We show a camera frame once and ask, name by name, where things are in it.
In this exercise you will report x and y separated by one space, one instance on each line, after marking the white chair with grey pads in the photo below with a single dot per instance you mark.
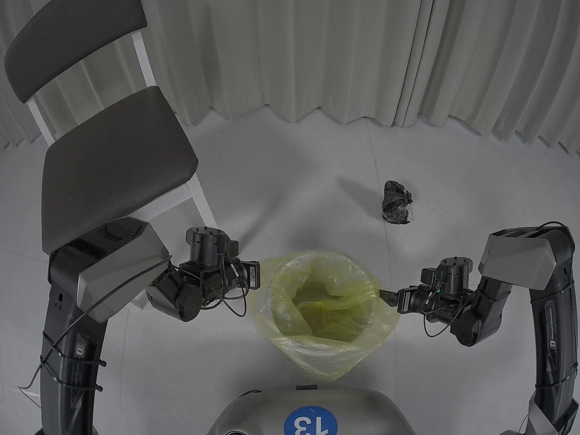
118 166

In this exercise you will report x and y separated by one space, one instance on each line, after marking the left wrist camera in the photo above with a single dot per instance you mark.
232 248

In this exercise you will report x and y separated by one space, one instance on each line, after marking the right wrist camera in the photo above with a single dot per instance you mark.
429 275

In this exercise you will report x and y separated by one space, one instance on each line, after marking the black plastic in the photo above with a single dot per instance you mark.
396 202

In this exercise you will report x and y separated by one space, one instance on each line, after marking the yellow plastic bag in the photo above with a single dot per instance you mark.
281 347

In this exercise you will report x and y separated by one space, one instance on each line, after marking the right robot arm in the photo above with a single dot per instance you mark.
516 261

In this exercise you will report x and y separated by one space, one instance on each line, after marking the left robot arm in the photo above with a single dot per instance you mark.
118 265

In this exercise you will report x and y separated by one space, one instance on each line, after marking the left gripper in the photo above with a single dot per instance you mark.
251 275

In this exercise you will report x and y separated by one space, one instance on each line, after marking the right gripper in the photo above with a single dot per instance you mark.
412 301

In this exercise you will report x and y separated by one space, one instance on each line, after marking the white curtain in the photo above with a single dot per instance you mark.
498 39
272 39

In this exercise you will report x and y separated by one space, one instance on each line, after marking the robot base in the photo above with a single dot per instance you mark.
317 415

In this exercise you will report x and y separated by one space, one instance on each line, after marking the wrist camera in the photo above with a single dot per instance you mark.
429 275
232 248

